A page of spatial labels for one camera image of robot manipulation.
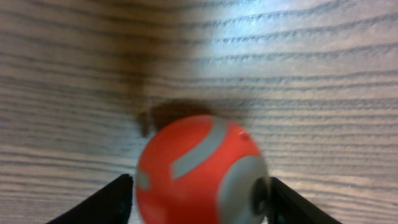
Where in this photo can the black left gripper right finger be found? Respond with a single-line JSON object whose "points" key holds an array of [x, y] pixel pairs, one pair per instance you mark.
{"points": [[289, 207]]}

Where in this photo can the red grey toy ball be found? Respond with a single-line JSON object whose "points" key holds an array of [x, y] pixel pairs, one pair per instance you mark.
{"points": [[199, 169]]}

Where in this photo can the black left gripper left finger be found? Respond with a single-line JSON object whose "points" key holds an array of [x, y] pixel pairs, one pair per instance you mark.
{"points": [[110, 205]]}

